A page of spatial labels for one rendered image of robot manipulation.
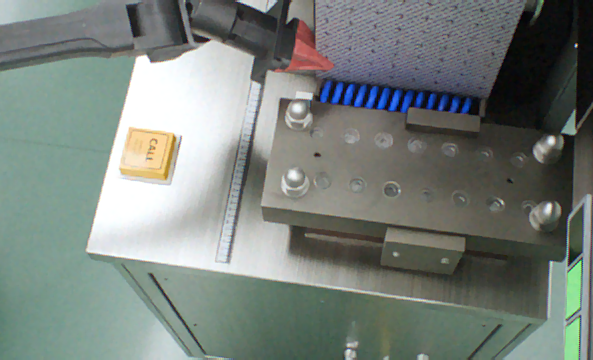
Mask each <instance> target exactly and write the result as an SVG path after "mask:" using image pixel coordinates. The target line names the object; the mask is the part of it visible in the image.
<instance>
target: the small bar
mask: <svg viewBox="0 0 593 360"><path fill-rule="evenodd" d="M479 127H480V116H476V115H468V114H459V113H451V112H442V111H434V110H425V109H417V108H409V110H408V115H406V124H405V129H411V130H419V131H428V132H436V133H443V134H452V135H460V136H469V137H477V136H478V133H479Z"/></svg>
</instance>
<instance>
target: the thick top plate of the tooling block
mask: <svg viewBox="0 0 593 360"><path fill-rule="evenodd" d="M292 100H295V99H292V98H285V97H281V98H280V104H279V110H278V116H277V121H276V127H274V133H273V138H272V144H271V150H270V155H269V161H268V167H267V173H266V178H265V185H264V190H263V195H262V201H261V209H262V215H263V220H264V222H270V223H279V224H286V225H294V226H301V227H308V228H316V229H323V230H332V231H339V232H346V233H354V234H361V235H368V236H376V237H383V238H385V234H386V229H387V227H394V228H402V229H410V230H417V231H424V232H432V233H440V234H448V235H455V236H462V237H465V246H464V249H466V250H474V251H481V252H488V253H496V254H503V255H512V256H519V257H526V258H534V259H541V260H548V261H555V262H563V261H564V260H565V259H566V258H567V237H568V217H569V215H570V214H571V213H572V200H573V168H574V135H573V134H565V133H560V134H561V135H562V136H563V139H564V144H563V145H564V148H563V150H562V154H561V157H560V159H559V160H558V161H556V162H555V164H549V165H547V164H543V162H541V161H539V160H538V159H537V158H536V157H535V155H534V151H533V149H534V146H535V144H536V142H537V141H538V140H539V139H541V138H542V136H543V135H544V134H547V133H548V132H549V131H541V130H533V129H524V128H516V127H507V126H499V125H492V123H483V122H480V127H479V133H478V136H477V137H469V136H460V135H452V134H443V133H436V132H428V131H419V130H411V129H405V124H406V115H408V113H400V112H392V111H384V110H376V109H367V108H359V106H351V105H342V104H335V103H326V102H318V101H314V102H313V108H309V111H310V113H311V115H313V122H311V124H310V127H309V128H308V129H306V130H304V131H300V132H298V131H294V130H291V129H289V128H288V127H287V124H286V121H285V116H286V110H287V109H288V106H289V103H290V102H291V101H292ZM291 166H298V167H300V168H301V169H302V170H304V172H305V175H306V177H307V178H308V181H309V189H308V191H307V193H306V194H305V195H303V196H302V197H299V198H292V197H288V196H287V195H285V194H284V192H283V191H282V188H281V182H282V176H283V175H284V174H285V171H286V170H287V169H288V168H289V167H291ZM546 200H555V201H557V202H558V203H559V205H560V207H561V214H562V215H561V217H560V219H559V223H558V227H557V228H556V229H554V230H553V231H551V232H546V233H545V232H540V231H538V230H536V229H535V228H534V227H533V226H531V223H530V220H529V214H530V212H532V210H533V209H534V208H535V207H537V206H539V205H540V202H542V201H546Z"/></svg>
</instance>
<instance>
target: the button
mask: <svg viewBox="0 0 593 360"><path fill-rule="evenodd" d="M175 141H176V137H175V135H174V133H173V132H166V131H158V130H150V129H143V128H134V127H129V129H128V133H127V137H126V141H125V146H124V150H122V154H121V157H120V161H119V166H118V169H119V171H120V173H121V174H126V175H133V176H141V177H149V178H156V179H164V180H166V179H167V177H168V173H169V169H170V165H171V159H172V155H173V151H174V146H175Z"/></svg>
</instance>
